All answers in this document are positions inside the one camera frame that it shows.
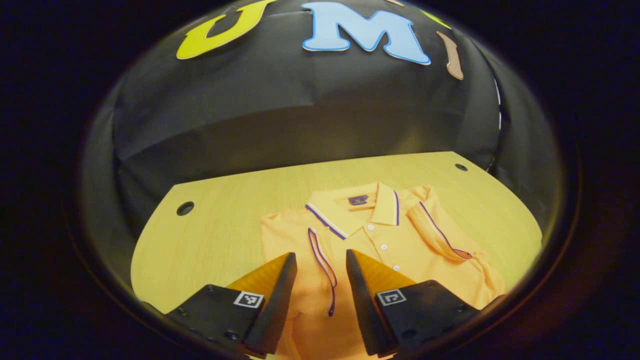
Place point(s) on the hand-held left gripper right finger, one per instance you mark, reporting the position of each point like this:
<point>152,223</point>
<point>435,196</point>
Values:
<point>362,310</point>

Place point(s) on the black backdrop cloth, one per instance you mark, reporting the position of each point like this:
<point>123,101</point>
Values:
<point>300,115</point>

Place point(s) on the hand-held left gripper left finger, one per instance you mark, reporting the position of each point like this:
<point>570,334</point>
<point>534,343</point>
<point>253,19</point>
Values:
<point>280,305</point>

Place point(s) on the orange T-shirt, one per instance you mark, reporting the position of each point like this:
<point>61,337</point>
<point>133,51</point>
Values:
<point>400,245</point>

